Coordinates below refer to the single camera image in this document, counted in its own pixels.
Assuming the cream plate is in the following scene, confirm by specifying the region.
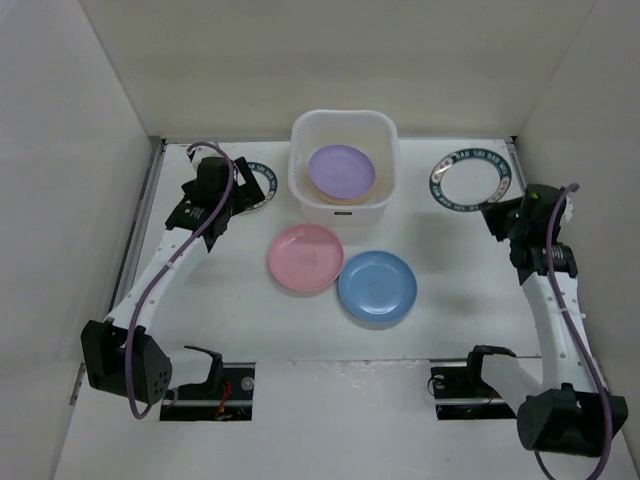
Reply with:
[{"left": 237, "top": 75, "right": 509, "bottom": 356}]
[{"left": 318, "top": 194, "right": 369, "bottom": 205}]

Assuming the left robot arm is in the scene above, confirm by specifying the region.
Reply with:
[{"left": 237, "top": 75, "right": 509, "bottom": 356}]
[{"left": 81, "top": 155, "right": 265, "bottom": 419}]

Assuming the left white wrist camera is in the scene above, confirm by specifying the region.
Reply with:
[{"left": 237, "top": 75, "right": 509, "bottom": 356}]
[{"left": 187, "top": 147, "right": 201, "bottom": 170}]

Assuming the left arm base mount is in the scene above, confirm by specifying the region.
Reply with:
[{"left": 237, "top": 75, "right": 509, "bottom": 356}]
[{"left": 159, "top": 363, "right": 256, "bottom": 422}]

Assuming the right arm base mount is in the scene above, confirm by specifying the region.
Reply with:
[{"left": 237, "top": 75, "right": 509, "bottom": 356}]
[{"left": 427, "top": 360, "right": 516, "bottom": 421}]

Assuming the purple plate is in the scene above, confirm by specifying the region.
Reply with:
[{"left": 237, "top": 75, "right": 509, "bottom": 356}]
[{"left": 308, "top": 144, "right": 377, "bottom": 198}]

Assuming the pink plate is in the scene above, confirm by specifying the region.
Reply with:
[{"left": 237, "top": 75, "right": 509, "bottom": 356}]
[
  {"left": 267, "top": 224, "right": 345, "bottom": 293},
  {"left": 314, "top": 188, "right": 372, "bottom": 205}
]

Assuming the green-rimmed white plate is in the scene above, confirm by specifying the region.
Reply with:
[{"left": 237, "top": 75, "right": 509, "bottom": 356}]
[
  {"left": 429, "top": 147, "right": 512, "bottom": 213},
  {"left": 246, "top": 162, "right": 279, "bottom": 212}
]

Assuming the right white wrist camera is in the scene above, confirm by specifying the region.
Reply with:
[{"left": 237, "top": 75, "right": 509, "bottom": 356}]
[{"left": 560, "top": 195, "right": 574, "bottom": 226}]

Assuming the white plastic bin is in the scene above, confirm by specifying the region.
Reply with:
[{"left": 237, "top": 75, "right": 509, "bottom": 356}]
[{"left": 288, "top": 109, "right": 401, "bottom": 229}]

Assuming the blue plate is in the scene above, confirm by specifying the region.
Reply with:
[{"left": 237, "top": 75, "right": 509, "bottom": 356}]
[{"left": 337, "top": 250, "right": 418, "bottom": 330}]

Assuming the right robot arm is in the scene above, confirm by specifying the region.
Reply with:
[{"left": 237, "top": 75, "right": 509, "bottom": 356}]
[{"left": 463, "top": 184, "right": 628, "bottom": 458}]

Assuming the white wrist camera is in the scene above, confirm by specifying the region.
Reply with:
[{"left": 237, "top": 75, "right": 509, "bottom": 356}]
[
  {"left": 187, "top": 147, "right": 201, "bottom": 170},
  {"left": 560, "top": 195, "right": 574, "bottom": 226}
]

